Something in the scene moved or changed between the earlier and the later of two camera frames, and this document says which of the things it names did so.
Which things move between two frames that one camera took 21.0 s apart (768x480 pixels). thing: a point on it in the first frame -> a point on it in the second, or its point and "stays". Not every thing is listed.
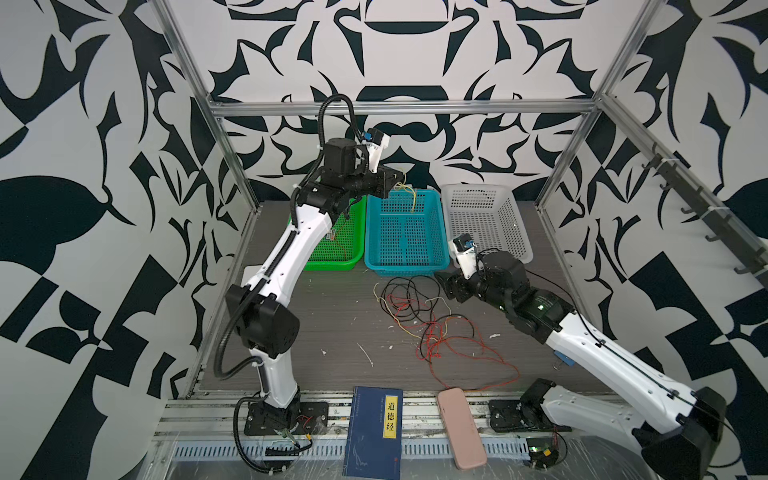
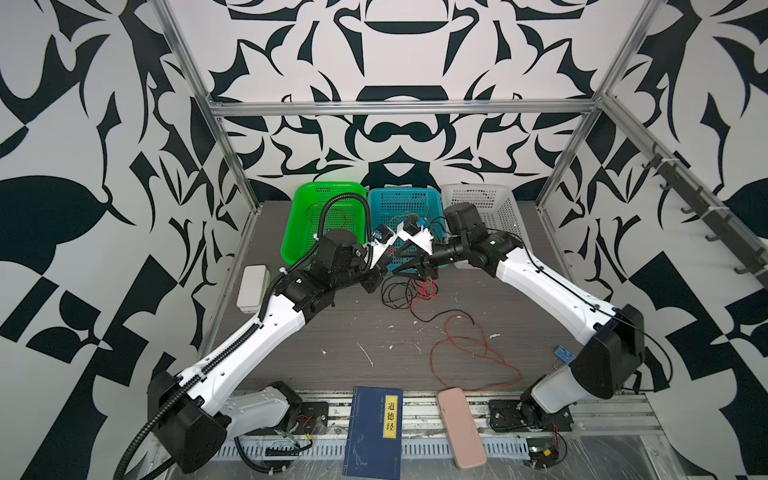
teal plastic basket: x=405 y=233 stays
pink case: x=464 y=436 stays
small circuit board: x=543 y=451 stays
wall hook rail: x=734 y=235 stays
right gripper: x=453 y=280 -> x=426 y=264
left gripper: x=382 y=183 -> x=374 y=275
